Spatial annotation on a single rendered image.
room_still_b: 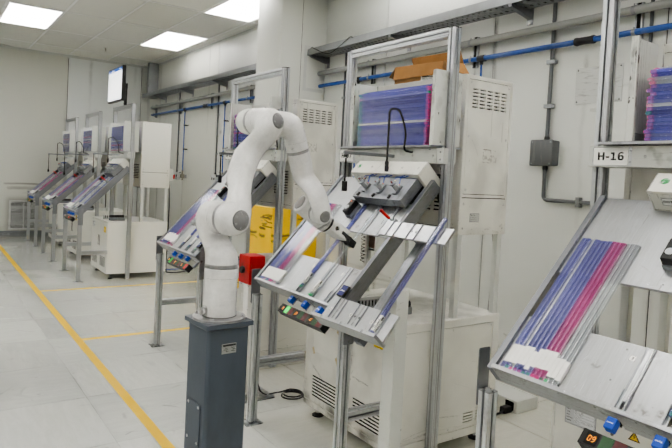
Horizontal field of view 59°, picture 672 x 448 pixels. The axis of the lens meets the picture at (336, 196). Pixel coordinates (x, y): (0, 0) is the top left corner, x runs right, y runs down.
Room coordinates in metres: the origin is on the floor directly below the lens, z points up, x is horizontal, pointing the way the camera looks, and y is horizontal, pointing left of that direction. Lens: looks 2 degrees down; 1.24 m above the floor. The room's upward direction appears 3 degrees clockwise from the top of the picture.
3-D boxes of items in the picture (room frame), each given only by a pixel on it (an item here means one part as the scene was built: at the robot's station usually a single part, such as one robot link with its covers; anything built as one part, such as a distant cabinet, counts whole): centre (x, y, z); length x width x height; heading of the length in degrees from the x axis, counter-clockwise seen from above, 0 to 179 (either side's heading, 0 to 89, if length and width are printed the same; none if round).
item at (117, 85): (6.70, 2.47, 2.10); 0.58 x 0.14 x 0.41; 35
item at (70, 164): (9.17, 4.00, 0.95); 1.37 x 0.82 x 1.90; 125
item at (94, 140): (7.98, 3.18, 0.95); 1.37 x 0.82 x 1.90; 125
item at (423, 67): (3.08, -0.47, 1.82); 0.68 x 0.30 x 0.20; 35
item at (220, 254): (2.17, 0.42, 1.00); 0.19 x 0.12 x 0.24; 46
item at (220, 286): (2.15, 0.40, 0.79); 0.19 x 0.19 x 0.18
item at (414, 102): (2.82, -0.28, 1.52); 0.51 x 0.13 x 0.27; 35
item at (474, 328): (2.94, -0.35, 0.31); 0.70 x 0.65 x 0.62; 35
